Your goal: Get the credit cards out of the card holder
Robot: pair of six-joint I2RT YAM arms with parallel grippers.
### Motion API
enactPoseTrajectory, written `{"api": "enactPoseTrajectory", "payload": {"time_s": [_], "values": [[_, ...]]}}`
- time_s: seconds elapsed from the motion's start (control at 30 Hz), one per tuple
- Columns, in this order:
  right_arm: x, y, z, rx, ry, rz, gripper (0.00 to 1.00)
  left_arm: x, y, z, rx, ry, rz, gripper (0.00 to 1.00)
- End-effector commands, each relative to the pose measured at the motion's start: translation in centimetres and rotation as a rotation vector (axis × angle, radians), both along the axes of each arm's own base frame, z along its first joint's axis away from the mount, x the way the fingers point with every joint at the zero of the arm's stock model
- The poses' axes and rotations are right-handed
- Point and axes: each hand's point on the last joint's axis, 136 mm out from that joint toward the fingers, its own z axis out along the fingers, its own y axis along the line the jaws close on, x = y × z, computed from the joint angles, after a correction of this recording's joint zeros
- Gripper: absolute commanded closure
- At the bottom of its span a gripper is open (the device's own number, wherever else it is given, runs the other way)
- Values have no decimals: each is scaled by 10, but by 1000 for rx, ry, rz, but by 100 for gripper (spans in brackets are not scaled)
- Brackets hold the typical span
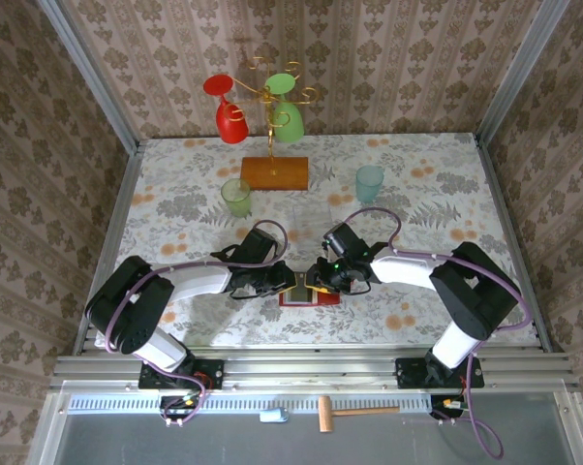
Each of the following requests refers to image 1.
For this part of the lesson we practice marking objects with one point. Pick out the wooden mallet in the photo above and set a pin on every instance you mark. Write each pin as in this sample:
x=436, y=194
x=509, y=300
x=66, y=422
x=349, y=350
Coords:
x=325, y=416

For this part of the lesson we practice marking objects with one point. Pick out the light blue small device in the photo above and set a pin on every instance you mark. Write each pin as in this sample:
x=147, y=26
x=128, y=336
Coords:
x=273, y=415

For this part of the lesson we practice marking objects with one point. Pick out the grey metal panel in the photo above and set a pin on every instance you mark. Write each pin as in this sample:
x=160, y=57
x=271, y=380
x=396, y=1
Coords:
x=175, y=445

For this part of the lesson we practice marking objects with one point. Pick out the aluminium cross rail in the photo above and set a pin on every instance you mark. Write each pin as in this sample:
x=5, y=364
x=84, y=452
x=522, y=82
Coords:
x=311, y=370

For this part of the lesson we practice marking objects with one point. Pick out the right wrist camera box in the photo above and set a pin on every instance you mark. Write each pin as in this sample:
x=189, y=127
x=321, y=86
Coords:
x=342, y=239

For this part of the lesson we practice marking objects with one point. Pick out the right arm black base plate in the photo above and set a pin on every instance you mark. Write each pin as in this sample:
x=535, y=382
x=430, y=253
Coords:
x=408, y=375

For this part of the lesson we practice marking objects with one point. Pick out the floral tablecloth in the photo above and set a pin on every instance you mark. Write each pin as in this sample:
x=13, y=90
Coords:
x=417, y=160

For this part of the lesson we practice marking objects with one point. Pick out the aluminium corner post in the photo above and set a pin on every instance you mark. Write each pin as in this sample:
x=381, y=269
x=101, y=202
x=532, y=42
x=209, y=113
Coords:
x=517, y=72
x=92, y=72

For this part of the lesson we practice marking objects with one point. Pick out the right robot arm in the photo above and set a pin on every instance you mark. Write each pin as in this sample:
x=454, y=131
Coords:
x=475, y=290

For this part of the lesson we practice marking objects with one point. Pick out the teal plastic tumbler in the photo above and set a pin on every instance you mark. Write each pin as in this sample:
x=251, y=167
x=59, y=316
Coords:
x=369, y=186

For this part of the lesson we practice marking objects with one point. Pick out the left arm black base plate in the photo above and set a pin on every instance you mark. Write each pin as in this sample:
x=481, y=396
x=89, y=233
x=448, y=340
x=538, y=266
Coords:
x=214, y=373

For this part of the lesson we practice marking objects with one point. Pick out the red wine glass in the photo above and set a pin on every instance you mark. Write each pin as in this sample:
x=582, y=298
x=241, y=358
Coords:
x=232, y=128

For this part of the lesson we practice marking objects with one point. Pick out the green wine glass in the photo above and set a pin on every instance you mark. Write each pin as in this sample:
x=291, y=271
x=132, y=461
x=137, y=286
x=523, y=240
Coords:
x=289, y=127

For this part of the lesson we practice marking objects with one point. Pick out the aluminium table side rail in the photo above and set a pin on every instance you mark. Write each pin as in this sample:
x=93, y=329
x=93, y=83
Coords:
x=504, y=203
x=118, y=203

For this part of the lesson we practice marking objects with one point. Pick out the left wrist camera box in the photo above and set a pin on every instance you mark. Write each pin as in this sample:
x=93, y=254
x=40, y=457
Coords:
x=260, y=247

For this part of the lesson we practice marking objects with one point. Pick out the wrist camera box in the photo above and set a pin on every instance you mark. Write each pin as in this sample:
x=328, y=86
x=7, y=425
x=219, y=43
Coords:
x=260, y=247
x=342, y=239

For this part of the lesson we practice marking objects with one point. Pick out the red card holder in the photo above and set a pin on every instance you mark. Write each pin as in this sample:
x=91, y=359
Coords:
x=330, y=299

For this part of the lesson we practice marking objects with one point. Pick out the grey olive card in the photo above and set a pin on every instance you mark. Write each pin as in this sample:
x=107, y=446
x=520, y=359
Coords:
x=303, y=294

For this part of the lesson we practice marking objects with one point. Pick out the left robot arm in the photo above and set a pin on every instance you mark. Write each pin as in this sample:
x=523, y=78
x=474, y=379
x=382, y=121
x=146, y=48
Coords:
x=127, y=310

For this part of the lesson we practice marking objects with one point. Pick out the green plastic tumbler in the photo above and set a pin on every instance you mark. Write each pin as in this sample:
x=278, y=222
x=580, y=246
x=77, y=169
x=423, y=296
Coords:
x=236, y=203

